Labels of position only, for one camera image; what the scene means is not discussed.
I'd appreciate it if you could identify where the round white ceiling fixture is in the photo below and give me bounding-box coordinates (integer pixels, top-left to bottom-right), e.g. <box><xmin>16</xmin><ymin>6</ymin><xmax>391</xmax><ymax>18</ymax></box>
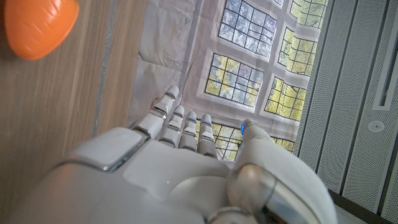
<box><xmin>368</xmin><ymin>120</ymin><xmax>386</xmax><ymax>133</ymax></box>

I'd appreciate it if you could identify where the orange toy carrot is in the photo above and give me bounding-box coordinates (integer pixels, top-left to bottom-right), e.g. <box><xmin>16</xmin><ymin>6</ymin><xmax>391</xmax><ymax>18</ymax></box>
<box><xmin>4</xmin><ymin>0</ymin><xmax>80</xmax><ymax>61</ymax></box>

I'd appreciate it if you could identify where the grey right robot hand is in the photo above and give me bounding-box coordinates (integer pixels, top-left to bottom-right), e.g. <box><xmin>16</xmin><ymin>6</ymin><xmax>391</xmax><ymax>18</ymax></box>
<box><xmin>6</xmin><ymin>85</ymin><xmax>338</xmax><ymax>224</ymax></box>

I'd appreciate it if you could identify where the printed window backdrop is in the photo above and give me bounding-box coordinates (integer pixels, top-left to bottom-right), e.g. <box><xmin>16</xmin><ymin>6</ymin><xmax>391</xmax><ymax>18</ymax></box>
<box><xmin>126</xmin><ymin>0</ymin><xmax>330</xmax><ymax>162</ymax></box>

